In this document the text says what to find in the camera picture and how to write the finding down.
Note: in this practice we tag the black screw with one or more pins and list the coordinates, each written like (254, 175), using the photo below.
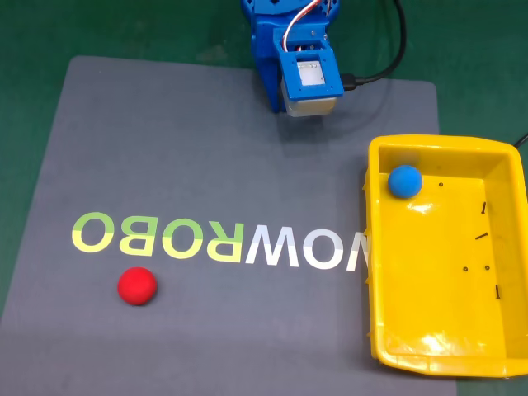
(498, 291)
(482, 236)
(483, 208)

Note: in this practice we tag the grey mat with WOWROBO print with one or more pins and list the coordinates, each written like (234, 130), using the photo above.
(185, 165)

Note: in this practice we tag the blue foam ball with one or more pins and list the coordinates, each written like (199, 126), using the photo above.
(405, 182)

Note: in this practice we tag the silver camera in blue mount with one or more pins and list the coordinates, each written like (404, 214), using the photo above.
(313, 88)

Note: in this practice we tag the red foam ball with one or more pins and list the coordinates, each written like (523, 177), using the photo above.
(137, 286)

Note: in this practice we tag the yellow plastic bin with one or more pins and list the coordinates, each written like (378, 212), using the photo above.
(433, 297)

